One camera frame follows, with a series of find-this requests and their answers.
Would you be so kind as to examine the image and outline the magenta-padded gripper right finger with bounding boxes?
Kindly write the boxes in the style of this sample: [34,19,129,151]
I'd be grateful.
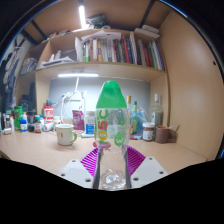
[125,144,169,190]

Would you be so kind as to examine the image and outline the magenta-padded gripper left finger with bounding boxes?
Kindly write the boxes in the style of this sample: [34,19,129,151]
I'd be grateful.
[58,147,102,190]

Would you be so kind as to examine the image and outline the clear bottle with green cap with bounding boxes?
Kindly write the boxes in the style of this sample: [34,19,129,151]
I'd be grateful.
[94,80,132,191]

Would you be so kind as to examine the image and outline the brown mug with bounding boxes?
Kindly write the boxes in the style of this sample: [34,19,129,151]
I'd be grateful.
[154,125,177,145]

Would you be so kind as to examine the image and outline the brown jar with white lid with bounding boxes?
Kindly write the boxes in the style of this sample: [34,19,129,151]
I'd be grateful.
[142,121,156,142]

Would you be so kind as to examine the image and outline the blue and white carton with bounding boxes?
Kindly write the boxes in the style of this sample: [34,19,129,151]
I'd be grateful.
[84,111,97,136]

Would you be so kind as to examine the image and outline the blue plastic bag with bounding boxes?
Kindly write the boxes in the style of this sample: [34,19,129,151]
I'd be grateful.
[136,107,152,133]

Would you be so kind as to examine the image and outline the slim green-capped bottle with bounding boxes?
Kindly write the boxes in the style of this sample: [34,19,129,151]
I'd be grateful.
[130,100,139,135]

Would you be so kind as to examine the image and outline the clear glass bottle white cap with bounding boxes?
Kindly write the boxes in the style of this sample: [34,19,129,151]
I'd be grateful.
[150,93,164,129]

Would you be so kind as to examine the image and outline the dark bottle with red label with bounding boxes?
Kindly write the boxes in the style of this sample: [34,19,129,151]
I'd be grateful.
[34,115,43,134]

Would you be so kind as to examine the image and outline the red and white canister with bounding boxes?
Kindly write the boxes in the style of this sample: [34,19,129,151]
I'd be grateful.
[42,105,55,125]

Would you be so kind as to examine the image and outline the white bottle with blue cap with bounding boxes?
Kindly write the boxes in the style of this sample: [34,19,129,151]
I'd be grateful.
[19,112,28,133]

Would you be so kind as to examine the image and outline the green plastic container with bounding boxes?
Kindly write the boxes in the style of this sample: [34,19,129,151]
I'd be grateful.
[13,105,24,131]

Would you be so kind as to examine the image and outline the white LED light bar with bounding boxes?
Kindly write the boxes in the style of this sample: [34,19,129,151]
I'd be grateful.
[57,72,100,79]

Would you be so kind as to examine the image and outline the wooden shelf unit with books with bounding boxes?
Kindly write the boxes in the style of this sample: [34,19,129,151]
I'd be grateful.
[14,25,170,101]

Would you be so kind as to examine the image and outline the ceiling light tube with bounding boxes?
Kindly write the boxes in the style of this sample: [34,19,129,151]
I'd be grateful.
[78,4,87,30]

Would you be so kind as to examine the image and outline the white mug with green handle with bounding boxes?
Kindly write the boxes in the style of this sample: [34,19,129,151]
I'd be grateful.
[55,123,78,146]

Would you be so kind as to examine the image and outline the white cables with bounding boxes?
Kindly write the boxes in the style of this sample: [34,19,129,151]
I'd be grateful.
[53,77,85,114]

